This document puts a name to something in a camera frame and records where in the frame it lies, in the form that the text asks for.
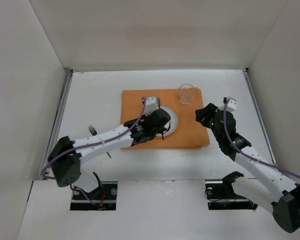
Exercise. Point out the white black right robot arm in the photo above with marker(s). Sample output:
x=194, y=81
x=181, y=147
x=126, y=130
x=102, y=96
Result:
x=272, y=190

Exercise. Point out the orange cloth placemat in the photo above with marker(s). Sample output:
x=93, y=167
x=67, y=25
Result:
x=189, y=133

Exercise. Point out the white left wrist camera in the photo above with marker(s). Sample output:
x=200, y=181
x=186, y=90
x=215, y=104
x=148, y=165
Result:
x=150, y=104

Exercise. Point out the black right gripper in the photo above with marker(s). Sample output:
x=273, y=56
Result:
x=207, y=116

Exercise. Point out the white paper bowl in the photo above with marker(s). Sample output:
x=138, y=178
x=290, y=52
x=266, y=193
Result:
x=173, y=123

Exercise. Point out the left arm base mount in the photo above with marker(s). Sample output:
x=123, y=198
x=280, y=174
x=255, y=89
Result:
x=102, y=198

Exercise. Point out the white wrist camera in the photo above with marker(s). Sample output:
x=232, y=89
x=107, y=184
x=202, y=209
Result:
x=150, y=104
x=229, y=104

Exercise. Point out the black plastic fork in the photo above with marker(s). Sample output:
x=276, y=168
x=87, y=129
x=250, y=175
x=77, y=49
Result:
x=92, y=130

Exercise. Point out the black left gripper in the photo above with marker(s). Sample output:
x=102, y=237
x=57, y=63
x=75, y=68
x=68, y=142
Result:
x=163, y=122

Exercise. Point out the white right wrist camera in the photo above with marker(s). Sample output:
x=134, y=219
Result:
x=229, y=104

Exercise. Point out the clear plastic cup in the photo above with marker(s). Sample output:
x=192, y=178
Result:
x=186, y=93

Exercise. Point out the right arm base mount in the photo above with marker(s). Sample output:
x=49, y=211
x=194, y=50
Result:
x=221, y=196

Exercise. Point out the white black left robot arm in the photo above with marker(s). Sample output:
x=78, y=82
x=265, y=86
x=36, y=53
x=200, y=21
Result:
x=68, y=156

